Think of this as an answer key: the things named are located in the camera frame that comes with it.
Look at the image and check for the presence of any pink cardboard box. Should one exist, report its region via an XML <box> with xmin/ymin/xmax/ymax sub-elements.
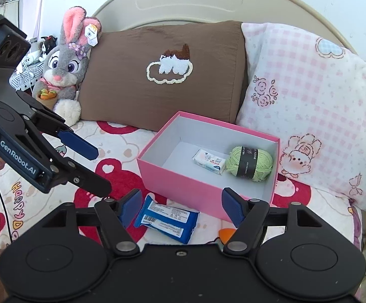
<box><xmin>136</xmin><ymin>110</ymin><xmax>281</xmax><ymax>222</ymax></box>

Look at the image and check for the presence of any white hang tag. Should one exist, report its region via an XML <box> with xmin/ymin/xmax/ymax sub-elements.
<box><xmin>85</xmin><ymin>24</ymin><xmax>100</xmax><ymax>47</ymax></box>

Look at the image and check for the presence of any grey rabbit plush toy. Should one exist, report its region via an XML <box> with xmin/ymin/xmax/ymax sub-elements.
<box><xmin>32</xmin><ymin>6</ymin><xmax>101</xmax><ymax>127</ymax></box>

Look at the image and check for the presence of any blue wet wipes packet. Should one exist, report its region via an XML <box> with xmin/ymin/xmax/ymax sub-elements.
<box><xmin>133</xmin><ymin>195</ymin><xmax>200</xmax><ymax>244</ymax></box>

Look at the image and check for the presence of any black cable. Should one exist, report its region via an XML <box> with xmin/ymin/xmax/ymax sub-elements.
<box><xmin>0</xmin><ymin>177</ymin><xmax>17</xmax><ymax>243</ymax></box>

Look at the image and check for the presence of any pink checked pillow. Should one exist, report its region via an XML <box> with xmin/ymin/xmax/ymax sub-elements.
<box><xmin>236</xmin><ymin>22</ymin><xmax>366</xmax><ymax>215</ymax></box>

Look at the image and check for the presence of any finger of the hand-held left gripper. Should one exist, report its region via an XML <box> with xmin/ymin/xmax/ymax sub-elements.
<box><xmin>16</xmin><ymin>90</ymin><xmax>99</xmax><ymax>161</ymax></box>
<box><xmin>19</xmin><ymin>121</ymin><xmax>112</xmax><ymax>197</ymax></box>

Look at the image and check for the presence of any small black plush toy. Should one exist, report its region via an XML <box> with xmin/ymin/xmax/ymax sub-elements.
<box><xmin>39</xmin><ymin>35</ymin><xmax>58</xmax><ymax>60</ymax></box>

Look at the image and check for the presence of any white tissue packet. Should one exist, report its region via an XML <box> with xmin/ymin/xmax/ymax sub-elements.
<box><xmin>192</xmin><ymin>149</ymin><xmax>228</xmax><ymax>175</ymax></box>

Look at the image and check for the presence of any brown pillow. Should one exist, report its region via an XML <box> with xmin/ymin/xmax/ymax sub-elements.
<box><xmin>76</xmin><ymin>20</ymin><xmax>248</xmax><ymax>132</ymax></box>

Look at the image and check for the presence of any orange makeup sponge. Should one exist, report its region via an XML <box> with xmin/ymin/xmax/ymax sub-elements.
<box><xmin>218</xmin><ymin>227</ymin><xmax>235</xmax><ymax>246</ymax></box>

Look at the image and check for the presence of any bear printed blanket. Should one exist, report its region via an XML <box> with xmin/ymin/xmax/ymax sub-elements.
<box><xmin>0</xmin><ymin>118</ymin><xmax>364</xmax><ymax>259</ymax></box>

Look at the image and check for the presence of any green yarn ball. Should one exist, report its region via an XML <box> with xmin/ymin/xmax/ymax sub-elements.
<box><xmin>225</xmin><ymin>145</ymin><xmax>273</xmax><ymax>184</ymax></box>

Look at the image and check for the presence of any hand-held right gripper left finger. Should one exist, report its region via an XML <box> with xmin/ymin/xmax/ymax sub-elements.
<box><xmin>28</xmin><ymin>188</ymin><xmax>143</xmax><ymax>257</ymax></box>

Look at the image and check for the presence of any patterned grey box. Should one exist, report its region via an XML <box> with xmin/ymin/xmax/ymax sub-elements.
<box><xmin>9</xmin><ymin>62</ymin><xmax>46</xmax><ymax>89</ymax></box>

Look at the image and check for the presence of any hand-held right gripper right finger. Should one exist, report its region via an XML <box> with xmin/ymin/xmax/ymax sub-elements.
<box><xmin>222</xmin><ymin>188</ymin><xmax>328</xmax><ymax>257</ymax></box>

